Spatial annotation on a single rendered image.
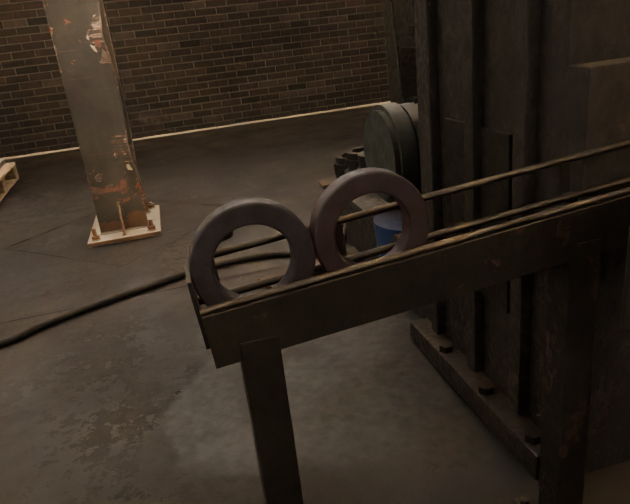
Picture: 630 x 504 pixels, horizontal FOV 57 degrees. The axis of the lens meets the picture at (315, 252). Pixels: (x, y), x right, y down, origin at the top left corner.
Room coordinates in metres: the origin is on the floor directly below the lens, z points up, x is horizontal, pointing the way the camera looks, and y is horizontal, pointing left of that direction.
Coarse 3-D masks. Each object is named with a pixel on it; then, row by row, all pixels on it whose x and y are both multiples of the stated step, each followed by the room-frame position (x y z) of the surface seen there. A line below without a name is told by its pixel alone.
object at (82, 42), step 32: (64, 0) 3.14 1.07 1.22; (96, 0) 3.17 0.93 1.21; (64, 32) 3.14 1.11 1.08; (96, 32) 3.15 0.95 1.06; (64, 64) 3.13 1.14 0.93; (96, 64) 3.16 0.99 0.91; (96, 96) 3.15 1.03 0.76; (96, 128) 3.15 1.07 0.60; (128, 128) 3.47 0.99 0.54; (96, 160) 3.14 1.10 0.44; (128, 160) 3.16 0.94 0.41; (96, 192) 3.13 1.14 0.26; (128, 192) 3.16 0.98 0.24; (96, 224) 3.34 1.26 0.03; (128, 224) 3.15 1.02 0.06; (160, 224) 3.19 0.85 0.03
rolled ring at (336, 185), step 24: (336, 192) 0.81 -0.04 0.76; (360, 192) 0.82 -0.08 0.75; (384, 192) 0.83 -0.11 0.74; (408, 192) 0.84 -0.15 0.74; (312, 216) 0.83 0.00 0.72; (336, 216) 0.81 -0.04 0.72; (408, 216) 0.84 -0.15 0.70; (408, 240) 0.84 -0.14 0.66; (336, 264) 0.81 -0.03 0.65; (384, 264) 0.83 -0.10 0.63
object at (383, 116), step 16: (416, 96) 2.28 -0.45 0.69; (384, 112) 2.19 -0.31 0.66; (400, 112) 2.15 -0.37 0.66; (416, 112) 2.17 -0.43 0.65; (368, 128) 2.32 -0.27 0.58; (384, 128) 2.15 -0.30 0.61; (400, 128) 2.09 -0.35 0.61; (416, 128) 2.11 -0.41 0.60; (368, 144) 2.33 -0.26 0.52; (384, 144) 2.16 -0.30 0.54; (400, 144) 2.06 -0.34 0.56; (416, 144) 2.09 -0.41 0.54; (368, 160) 2.35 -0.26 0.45; (384, 160) 2.17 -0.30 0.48; (400, 160) 2.07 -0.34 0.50; (416, 160) 2.06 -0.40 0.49; (416, 176) 2.07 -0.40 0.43; (352, 208) 2.47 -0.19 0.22; (368, 208) 2.33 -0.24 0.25; (352, 224) 2.49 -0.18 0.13; (368, 224) 2.27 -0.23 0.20; (352, 240) 2.51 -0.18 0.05; (368, 240) 2.28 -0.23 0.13
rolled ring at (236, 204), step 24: (216, 216) 0.78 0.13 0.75; (240, 216) 0.78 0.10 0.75; (264, 216) 0.79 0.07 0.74; (288, 216) 0.80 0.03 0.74; (192, 240) 0.79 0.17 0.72; (216, 240) 0.77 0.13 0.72; (288, 240) 0.80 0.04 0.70; (312, 240) 0.81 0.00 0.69; (192, 264) 0.77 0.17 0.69; (312, 264) 0.80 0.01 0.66; (216, 288) 0.77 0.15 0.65
